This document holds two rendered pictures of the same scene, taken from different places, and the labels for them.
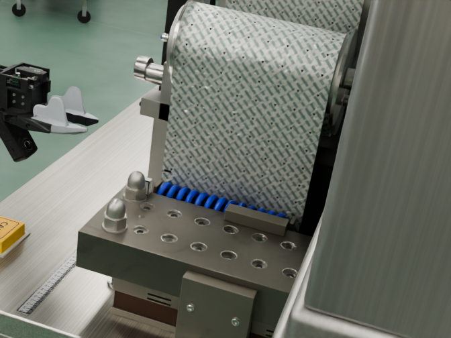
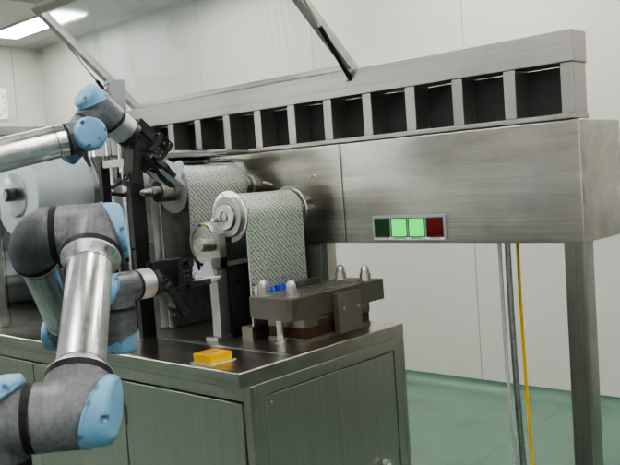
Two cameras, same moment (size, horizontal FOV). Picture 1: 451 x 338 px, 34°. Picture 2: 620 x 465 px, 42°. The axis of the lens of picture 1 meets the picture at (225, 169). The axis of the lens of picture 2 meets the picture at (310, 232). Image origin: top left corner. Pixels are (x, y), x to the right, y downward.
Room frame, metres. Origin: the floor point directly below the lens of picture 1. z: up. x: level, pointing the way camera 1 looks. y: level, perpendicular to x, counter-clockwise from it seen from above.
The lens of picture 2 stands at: (-0.18, 1.97, 1.34)
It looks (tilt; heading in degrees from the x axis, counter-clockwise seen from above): 4 degrees down; 299
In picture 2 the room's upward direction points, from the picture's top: 4 degrees counter-clockwise
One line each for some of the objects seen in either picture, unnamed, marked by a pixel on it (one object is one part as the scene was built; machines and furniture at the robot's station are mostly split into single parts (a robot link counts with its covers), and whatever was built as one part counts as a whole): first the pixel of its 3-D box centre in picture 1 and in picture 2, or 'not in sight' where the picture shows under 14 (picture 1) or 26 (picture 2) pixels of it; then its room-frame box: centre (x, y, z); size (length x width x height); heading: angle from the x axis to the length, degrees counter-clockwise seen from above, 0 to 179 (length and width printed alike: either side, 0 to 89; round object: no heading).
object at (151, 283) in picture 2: not in sight; (143, 283); (1.14, 0.45, 1.11); 0.08 x 0.05 x 0.08; 167
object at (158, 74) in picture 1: (156, 141); (215, 287); (1.15, 0.12, 1.05); 0.06 x 0.05 x 0.31; 77
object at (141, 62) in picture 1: (143, 68); (201, 244); (1.16, 0.16, 1.18); 0.04 x 0.02 x 0.04; 167
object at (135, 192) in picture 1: (135, 184); (263, 287); (0.99, 0.13, 1.05); 0.04 x 0.04 x 0.04
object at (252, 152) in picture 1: (237, 153); (278, 259); (1.02, -0.02, 1.11); 0.23 x 0.01 x 0.18; 77
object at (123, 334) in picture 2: not in sight; (113, 329); (1.17, 0.53, 1.01); 0.11 x 0.08 x 0.11; 34
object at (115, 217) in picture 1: (115, 213); (291, 288); (0.89, 0.14, 1.05); 0.04 x 0.04 x 0.04
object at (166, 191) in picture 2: not in sight; (164, 191); (1.36, 0.06, 1.34); 0.06 x 0.06 x 0.06; 77
